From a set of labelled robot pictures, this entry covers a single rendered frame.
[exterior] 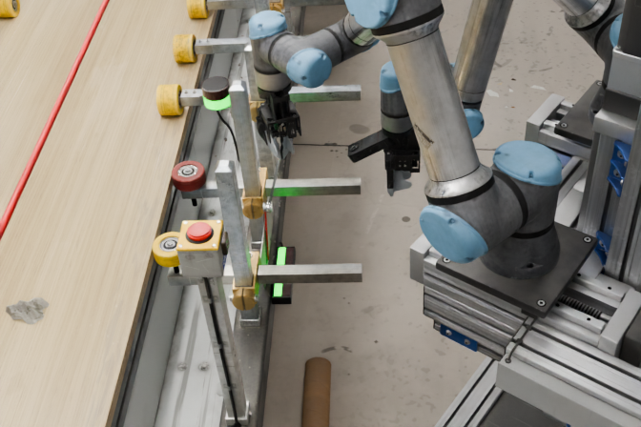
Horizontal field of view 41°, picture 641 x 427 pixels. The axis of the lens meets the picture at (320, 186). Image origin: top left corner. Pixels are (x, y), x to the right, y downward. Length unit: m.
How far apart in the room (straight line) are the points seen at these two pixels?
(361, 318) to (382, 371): 0.22
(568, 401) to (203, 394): 0.82
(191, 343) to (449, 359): 1.00
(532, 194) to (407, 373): 1.37
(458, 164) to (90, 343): 0.82
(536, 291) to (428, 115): 0.41
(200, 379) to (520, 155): 0.92
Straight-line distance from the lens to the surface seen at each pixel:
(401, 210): 3.28
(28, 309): 1.87
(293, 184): 2.08
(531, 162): 1.50
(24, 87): 2.56
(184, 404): 1.99
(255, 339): 1.97
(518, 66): 4.09
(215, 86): 1.88
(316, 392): 2.63
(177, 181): 2.08
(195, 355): 2.07
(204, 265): 1.46
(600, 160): 1.70
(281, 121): 1.81
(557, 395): 1.58
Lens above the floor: 2.21
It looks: 41 degrees down
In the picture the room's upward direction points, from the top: 5 degrees counter-clockwise
